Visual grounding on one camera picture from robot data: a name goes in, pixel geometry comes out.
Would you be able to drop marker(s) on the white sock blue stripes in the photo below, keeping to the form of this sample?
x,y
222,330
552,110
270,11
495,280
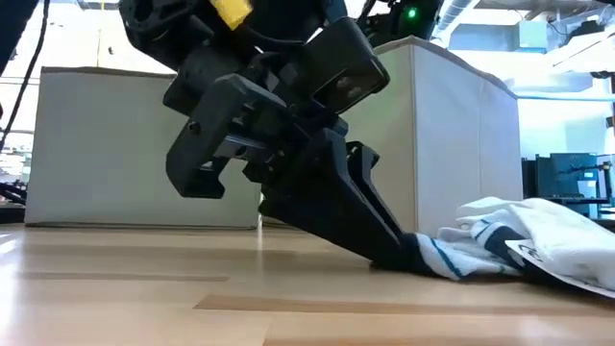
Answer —
x,y
447,259

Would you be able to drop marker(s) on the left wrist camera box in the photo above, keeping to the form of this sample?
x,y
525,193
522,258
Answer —
x,y
346,62

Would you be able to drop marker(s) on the silver ventilation duct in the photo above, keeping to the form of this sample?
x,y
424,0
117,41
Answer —
x,y
451,17

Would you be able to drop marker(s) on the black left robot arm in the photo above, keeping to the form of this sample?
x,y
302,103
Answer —
x,y
163,24

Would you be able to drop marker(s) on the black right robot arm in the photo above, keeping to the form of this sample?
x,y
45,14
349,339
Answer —
x,y
423,21

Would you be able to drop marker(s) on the yellow tape piece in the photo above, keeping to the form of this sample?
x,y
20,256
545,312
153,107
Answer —
x,y
231,12

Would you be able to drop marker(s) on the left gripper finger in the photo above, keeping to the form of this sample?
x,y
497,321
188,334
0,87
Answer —
x,y
370,175
331,206

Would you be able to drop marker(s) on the white t-shirt with label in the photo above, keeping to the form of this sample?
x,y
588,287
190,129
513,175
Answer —
x,y
567,240

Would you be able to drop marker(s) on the black workstation frame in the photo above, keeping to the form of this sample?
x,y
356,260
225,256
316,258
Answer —
x,y
567,182

